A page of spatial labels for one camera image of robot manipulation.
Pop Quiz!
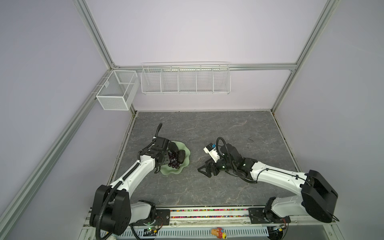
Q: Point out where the dark avocado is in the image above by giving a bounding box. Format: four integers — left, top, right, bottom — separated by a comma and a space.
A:
168, 142, 179, 154
177, 150, 186, 165

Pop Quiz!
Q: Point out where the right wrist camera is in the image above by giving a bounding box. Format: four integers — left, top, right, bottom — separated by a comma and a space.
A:
204, 143, 221, 163

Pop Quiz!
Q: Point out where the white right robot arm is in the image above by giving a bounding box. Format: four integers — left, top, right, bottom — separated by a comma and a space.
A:
198, 143, 338, 223

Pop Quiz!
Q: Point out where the green wavy fruit bowl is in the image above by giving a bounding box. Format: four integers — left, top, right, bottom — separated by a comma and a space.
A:
160, 141, 191, 176

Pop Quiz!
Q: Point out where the white wire wall shelf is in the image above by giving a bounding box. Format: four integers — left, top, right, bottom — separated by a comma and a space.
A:
141, 62, 232, 95

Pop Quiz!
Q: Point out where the dark purple grape bunch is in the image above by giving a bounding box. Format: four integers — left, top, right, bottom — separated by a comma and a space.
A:
168, 152, 180, 169

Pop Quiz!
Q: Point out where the white mesh box basket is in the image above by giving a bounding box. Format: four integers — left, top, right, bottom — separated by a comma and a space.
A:
96, 70, 140, 111

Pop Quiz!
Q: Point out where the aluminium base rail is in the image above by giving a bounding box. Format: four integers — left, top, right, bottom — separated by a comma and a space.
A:
78, 205, 340, 240

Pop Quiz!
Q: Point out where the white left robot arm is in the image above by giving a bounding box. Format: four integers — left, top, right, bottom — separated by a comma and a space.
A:
90, 137, 170, 240

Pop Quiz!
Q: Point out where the yellow red toy figure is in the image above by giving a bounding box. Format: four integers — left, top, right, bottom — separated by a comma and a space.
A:
211, 228, 227, 240

